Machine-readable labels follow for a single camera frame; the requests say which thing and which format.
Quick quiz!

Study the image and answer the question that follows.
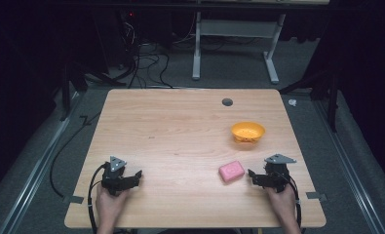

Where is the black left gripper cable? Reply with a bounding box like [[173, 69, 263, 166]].
[[87, 163, 108, 234]]

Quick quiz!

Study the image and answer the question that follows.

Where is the person's right hand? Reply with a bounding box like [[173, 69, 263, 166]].
[[265, 182, 297, 226]]

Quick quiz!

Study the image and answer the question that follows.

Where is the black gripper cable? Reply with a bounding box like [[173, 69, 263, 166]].
[[276, 171, 303, 229], [87, 163, 108, 234]]

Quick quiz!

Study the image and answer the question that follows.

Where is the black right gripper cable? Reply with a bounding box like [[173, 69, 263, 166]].
[[276, 171, 303, 229]]

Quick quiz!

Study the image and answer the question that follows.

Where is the black floor cable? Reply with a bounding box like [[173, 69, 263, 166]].
[[49, 111, 102, 199]]

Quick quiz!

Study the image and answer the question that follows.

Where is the white metal desk frame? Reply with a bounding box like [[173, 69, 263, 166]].
[[191, 11, 288, 85]]

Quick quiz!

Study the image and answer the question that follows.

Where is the grey tape piece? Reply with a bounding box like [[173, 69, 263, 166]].
[[305, 191, 328, 203], [62, 194, 85, 206]]

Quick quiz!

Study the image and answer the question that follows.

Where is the pink soap bar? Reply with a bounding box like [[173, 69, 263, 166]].
[[217, 160, 246, 183]]

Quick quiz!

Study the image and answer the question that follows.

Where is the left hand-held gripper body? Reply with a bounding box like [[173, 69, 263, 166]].
[[100, 155, 132, 197]]

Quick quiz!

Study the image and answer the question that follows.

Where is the person's left hand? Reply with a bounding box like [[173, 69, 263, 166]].
[[95, 184, 132, 226]]

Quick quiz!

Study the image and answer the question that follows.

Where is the orange soap dish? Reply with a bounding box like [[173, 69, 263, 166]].
[[230, 121, 266, 144]]

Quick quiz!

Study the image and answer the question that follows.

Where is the tangle of black cables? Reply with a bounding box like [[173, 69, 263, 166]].
[[117, 13, 174, 90]]

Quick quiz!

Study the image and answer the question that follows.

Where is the black metal stand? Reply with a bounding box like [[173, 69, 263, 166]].
[[279, 69, 341, 134], [58, 60, 128, 122]]

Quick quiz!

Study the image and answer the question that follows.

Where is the grey metal floor rail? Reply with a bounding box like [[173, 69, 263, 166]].
[[0, 93, 81, 234], [312, 97, 385, 234]]

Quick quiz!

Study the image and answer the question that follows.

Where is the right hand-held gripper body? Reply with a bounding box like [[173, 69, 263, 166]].
[[261, 153, 297, 194]]

